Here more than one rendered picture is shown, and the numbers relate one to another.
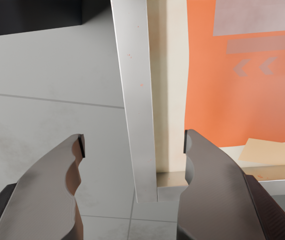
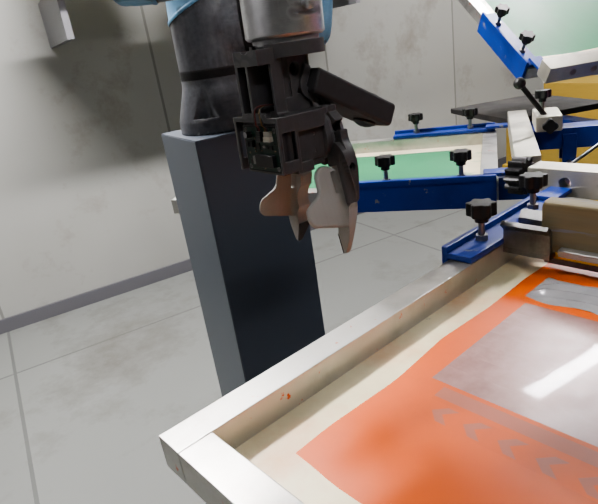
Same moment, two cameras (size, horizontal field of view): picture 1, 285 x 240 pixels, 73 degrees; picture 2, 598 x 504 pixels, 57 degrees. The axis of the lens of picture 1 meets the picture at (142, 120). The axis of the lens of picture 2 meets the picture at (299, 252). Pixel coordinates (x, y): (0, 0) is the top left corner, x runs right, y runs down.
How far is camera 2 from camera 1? 61 cm
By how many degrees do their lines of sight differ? 86
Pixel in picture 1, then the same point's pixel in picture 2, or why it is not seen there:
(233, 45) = (447, 393)
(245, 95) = (428, 442)
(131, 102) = (313, 347)
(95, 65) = not seen: outside the picture
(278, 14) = (507, 395)
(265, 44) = (482, 409)
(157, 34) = (386, 354)
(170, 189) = (220, 445)
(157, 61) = (366, 366)
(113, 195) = not seen: outside the picture
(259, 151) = not seen: outside the picture
